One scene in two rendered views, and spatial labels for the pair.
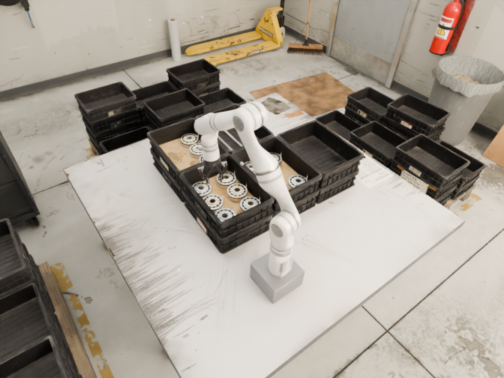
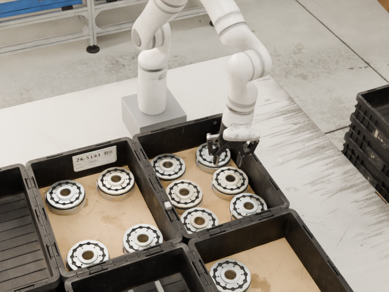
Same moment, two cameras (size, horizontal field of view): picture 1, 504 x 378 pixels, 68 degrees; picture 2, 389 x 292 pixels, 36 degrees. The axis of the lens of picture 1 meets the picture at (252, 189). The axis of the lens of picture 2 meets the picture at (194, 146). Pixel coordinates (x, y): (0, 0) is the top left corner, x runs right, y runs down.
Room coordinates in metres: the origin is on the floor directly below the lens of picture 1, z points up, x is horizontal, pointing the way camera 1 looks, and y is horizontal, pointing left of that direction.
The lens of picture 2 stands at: (2.42, 0.28, 2.08)
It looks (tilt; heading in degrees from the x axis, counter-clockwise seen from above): 43 degrees down; 190
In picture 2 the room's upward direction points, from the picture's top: 4 degrees clockwise
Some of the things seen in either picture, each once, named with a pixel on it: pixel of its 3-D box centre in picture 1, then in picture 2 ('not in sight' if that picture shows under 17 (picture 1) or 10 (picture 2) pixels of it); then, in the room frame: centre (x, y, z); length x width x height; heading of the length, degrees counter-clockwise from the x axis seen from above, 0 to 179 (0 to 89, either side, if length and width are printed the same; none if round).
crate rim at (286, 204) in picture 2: (226, 187); (206, 171); (1.29, 0.13, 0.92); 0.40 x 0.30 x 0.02; 36
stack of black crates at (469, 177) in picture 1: (446, 169); not in sight; (2.29, -1.54, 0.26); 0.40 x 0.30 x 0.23; 38
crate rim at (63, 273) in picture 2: (275, 165); (100, 201); (1.47, -0.12, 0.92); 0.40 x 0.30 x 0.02; 36
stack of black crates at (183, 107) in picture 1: (177, 126); not in sight; (2.55, 0.64, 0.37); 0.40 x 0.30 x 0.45; 128
